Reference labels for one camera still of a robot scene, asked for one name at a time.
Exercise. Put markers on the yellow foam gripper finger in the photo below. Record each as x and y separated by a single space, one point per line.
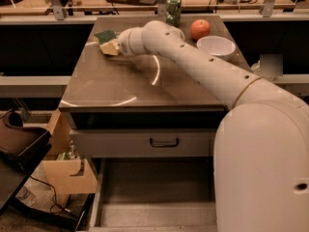
110 48

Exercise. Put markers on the green and yellow sponge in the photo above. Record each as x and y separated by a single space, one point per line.
105 37

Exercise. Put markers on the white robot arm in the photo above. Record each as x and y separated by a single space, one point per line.
261 147

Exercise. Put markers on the open bottom drawer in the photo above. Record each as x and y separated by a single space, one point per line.
154 195

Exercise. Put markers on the green soda can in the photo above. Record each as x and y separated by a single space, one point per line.
173 12

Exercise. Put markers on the red apple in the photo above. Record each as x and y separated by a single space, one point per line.
199 29

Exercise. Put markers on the white bowl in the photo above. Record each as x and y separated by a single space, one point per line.
217 46

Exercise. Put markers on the cardboard box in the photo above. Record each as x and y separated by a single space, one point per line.
63 169

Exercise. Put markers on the brown chair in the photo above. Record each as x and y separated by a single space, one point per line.
21 150

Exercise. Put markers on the clear plastic bottle left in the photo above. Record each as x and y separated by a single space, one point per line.
256 67

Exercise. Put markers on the middle drawer with black handle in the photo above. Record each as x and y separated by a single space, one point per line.
143 143

